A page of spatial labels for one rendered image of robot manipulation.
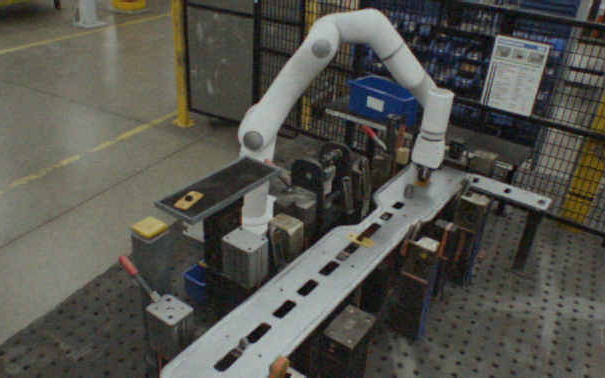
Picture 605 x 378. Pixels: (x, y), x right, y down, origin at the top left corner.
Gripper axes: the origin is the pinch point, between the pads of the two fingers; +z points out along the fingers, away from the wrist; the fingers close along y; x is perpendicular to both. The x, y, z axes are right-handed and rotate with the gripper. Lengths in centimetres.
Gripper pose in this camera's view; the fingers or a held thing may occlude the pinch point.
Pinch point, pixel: (424, 175)
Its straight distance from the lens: 193.6
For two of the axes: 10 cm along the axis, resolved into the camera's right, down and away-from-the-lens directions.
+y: 8.2, 3.3, -4.6
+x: 5.6, -3.8, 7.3
